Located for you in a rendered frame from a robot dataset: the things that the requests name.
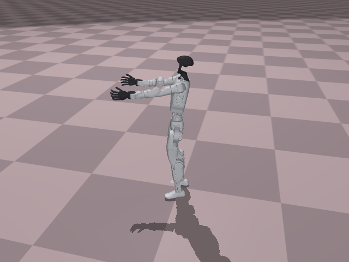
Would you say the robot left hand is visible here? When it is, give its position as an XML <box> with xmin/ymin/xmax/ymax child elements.
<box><xmin>110</xmin><ymin>87</ymin><xmax>136</xmax><ymax>100</ymax></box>

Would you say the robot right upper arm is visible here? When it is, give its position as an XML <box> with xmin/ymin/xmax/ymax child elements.
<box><xmin>157</xmin><ymin>74</ymin><xmax>180</xmax><ymax>86</ymax></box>

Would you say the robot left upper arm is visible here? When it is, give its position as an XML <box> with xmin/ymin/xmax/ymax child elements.
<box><xmin>153</xmin><ymin>82</ymin><xmax>186</xmax><ymax>97</ymax></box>

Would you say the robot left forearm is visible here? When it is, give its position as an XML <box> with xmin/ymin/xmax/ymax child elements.
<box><xmin>130</xmin><ymin>88</ymin><xmax>160</xmax><ymax>99</ymax></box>

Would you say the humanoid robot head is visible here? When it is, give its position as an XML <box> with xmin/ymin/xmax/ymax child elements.
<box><xmin>177</xmin><ymin>56</ymin><xmax>194</xmax><ymax>82</ymax></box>

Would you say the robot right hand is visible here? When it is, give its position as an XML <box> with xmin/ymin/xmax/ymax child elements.
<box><xmin>121</xmin><ymin>74</ymin><xmax>143</xmax><ymax>86</ymax></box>

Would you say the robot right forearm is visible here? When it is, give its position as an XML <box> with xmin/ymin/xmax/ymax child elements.
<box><xmin>137</xmin><ymin>78</ymin><xmax>157</xmax><ymax>87</ymax></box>

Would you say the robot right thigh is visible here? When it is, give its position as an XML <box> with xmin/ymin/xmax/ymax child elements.
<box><xmin>167</xmin><ymin>123</ymin><xmax>184</xmax><ymax>159</ymax></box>

